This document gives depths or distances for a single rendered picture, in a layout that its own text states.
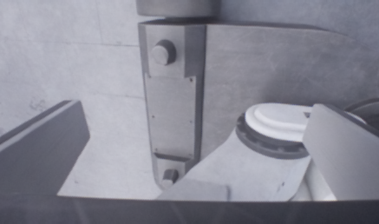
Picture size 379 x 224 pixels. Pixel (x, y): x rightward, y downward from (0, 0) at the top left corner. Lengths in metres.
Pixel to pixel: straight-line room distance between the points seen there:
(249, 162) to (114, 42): 0.57
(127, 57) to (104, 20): 0.13
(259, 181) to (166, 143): 0.33
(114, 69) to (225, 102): 0.43
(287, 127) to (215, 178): 0.14
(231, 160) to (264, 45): 0.25
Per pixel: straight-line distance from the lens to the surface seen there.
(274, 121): 0.35
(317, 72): 0.50
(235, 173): 0.31
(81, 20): 0.79
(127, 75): 0.75
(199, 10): 0.44
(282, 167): 0.34
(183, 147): 0.56
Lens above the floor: 0.61
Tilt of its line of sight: 59 degrees down
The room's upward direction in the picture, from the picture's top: 155 degrees counter-clockwise
